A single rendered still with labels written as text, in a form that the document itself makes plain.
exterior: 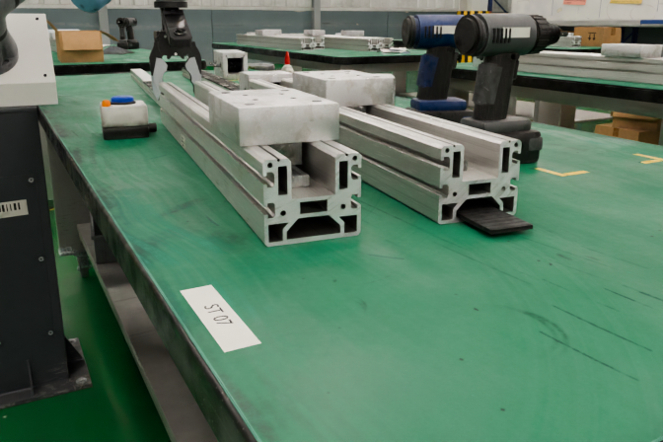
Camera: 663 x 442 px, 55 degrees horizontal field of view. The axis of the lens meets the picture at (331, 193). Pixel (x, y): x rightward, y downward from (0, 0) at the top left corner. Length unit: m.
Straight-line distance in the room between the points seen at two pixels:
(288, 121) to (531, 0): 3.99
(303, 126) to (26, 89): 1.19
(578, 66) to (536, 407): 2.28
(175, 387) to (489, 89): 0.93
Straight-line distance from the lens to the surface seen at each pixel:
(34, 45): 1.87
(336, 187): 0.62
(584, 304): 0.53
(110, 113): 1.21
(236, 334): 0.46
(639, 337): 0.50
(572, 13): 4.35
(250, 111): 0.65
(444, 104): 1.19
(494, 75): 0.96
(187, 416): 1.38
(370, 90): 0.97
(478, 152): 0.74
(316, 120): 0.68
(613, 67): 2.51
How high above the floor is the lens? 0.99
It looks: 15 degrees down
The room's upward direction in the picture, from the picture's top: straight up
